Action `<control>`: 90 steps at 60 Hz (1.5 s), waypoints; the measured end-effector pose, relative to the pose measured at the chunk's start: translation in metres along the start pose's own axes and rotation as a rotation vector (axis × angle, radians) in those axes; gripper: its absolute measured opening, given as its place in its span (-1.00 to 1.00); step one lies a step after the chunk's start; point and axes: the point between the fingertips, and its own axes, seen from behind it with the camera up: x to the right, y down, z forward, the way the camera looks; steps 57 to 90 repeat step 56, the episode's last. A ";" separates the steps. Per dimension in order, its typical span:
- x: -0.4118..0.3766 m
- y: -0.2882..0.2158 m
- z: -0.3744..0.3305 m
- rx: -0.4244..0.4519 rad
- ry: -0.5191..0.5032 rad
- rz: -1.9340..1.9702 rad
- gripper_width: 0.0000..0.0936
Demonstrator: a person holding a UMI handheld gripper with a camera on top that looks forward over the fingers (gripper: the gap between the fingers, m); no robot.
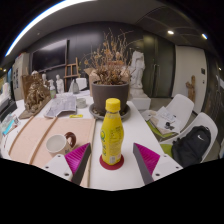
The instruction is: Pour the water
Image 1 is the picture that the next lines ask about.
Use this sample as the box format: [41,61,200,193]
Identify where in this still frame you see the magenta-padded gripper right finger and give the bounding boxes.
[132,142,184,186]

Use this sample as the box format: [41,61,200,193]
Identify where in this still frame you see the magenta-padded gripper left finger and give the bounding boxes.
[42,142,93,187]

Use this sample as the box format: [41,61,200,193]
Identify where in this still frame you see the yellow drink bottle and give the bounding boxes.
[100,97,125,166]

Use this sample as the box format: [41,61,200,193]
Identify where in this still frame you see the black backpack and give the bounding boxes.
[171,125,212,168]

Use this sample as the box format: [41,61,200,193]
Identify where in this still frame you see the light wooden drawing board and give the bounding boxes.
[7,114,97,188]

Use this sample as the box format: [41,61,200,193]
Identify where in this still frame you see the papers stack on chair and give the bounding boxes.
[149,105,184,135]

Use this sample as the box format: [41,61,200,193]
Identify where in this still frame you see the flat round red coaster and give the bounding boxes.
[99,153,125,171]

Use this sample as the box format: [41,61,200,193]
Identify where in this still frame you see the white chair with backpack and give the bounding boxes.
[159,112,219,164]

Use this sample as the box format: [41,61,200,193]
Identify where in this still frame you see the printed paper sheets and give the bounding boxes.
[43,95,78,119]

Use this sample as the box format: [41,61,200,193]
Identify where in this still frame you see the grey round pot saucer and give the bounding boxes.
[88,102,132,121]

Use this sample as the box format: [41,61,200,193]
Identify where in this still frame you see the brown carved wooden sculpture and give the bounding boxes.
[18,73,52,120]

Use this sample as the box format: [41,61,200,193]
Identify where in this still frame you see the wooden figure sculpture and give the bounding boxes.
[185,75,197,103]

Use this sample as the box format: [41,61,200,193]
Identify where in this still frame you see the dried plant in grey pot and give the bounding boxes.
[81,29,134,116]

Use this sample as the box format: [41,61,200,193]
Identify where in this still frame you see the wooden easel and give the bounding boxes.
[63,57,82,93]

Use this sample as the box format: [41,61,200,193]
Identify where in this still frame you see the tall white plaster statue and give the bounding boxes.
[128,50,152,112]

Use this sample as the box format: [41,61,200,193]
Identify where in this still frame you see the dark double door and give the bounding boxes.
[143,33,176,98]

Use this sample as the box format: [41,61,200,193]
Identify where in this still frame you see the white cabinet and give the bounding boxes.
[12,52,31,101]

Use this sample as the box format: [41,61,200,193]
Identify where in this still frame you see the ceiling spot lights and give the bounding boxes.
[167,29,208,40]

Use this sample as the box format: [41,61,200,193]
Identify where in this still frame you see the long ceiling light strip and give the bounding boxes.
[4,0,98,58]

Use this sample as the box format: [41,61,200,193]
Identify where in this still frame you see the white mug with brown handle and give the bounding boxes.
[45,131,77,158]

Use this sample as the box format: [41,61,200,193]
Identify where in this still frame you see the black wall screen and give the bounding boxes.
[31,39,69,72]

